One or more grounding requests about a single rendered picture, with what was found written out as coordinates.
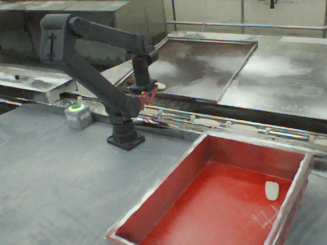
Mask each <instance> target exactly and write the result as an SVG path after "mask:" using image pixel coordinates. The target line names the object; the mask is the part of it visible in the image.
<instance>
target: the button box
mask: <svg viewBox="0 0 327 245"><path fill-rule="evenodd" d="M65 114H66V119H67V123H68V125H69V127H70V128H76V129H79V130H82V129H83V128H85V127H86V126H88V125H89V124H91V123H92V122H94V123H95V120H94V115H91V113H90V108H89V106H88V105H83V108H82V109H80V110H77V111H71V110H70V107H69V108H68V109H66V110H65Z"/></svg>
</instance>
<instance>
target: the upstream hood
mask: <svg viewBox="0 0 327 245"><path fill-rule="evenodd" d="M66 90H70V91H71V92H72V91H78V92H79V89H78V86H77V81H76V80H75V79H72V78H71V77H67V76H61V75H52V74H47V73H38V72H33V71H24V70H19V69H10V68H5V67H0V95H3V96H13V97H17V98H23V99H27V100H33V101H37V102H43V103H47V104H50V103H52V102H53V101H55V100H57V99H59V96H58V95H59V94H61V93H63V92H65V91H66Z"/></svg>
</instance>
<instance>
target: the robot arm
mask: <svg viewBox="0 0 327 245"><path fill-rule="evenodd" d="M40 27H41V47H40V58H39V59H40V61H42V62H43V63H45V64H51V65H52V66H54V67H56V68H58V69H60V70H62V71H63V72H64V73H66V74H67V75H69V76H70V77H71V78H72V79H75V80H76V81H77V82H78V83H80V84H81V85H82V86H83V87H85V88H86V89H87V90H89V91H90V92H91V93H93V94H94V95H95V96H97V97H98V98H99V99H101V104H102V105H104V106H105V111H106V113H107V114H108V115H109V119H110V123H111V124H112V125H113V133H112V135H111V136H109V137H108V138H107V142H108V143H109V144H111V145H114V146H116V147H119V148H121V149H124V150H126V151H131V150H133V149H134V148H136V147H137V146H139V145H140V144H142V143H143V142H145V136H143V135H141V134H137V131H136V126H134V122H133V120H132V119H136V118H137V117H138V116H139V115H140V113H141V110H142V111H144V109H145V103H146V98H147V100H148V102H149V103H150V104H152V103H153V99H154V97H155V94H156V91H157V89H158V84H156V83H157V79H150V75H149V66H150V65H151V64H153V63H154V62H156V61H157V60H158V58H159V53H158V52H157V50H156V49H155V46H149V40H148V38H147V36H145V35H142V34H136V33H130V32H126V31H122V30H119V29H115V28H111V27H108V26H104V25H101V24H98V23H95V22H91V21H89V20H85V19H83V18H80V17H77V16H76V15H75V14H47V15H46V16H45V17H44V18H42V19H41V22H40ZM77 40H80V41H86V42H89V43H95V44H99V45H105V46H109V47H115V48H120V49H122V50H125V51H126V55H135V56H133V57H131V58H132V66H133V70H134V78H135V83H134V84H133V85H131V86H130V87H129V91H130V92H129V94H130V95H126V93H125V92H123V91H122V90H120V89H118V88H117V87H116V86H114V85H113V84H112V83H111V82H110V81H108V80H107V79H106V78H105V77H104V76H103V75H102V74H101V73H100V72H99V71H97V70H96V69H94V68H93V67H92V66H91V65H90V64H89V63H88V62H87V61H86V60H85V59H84V58H83V57H82V56H81V55H80V54H79V53H78V52H77V51H76V49H75V48H74V47H75V44H76V41H77ZM138 91H139V92H138ZM151 91H153V95H152V98H151V99H150V97H149V92H151ZM142 92H145V94H142ZM141 99H142V102H141Z"/></svg>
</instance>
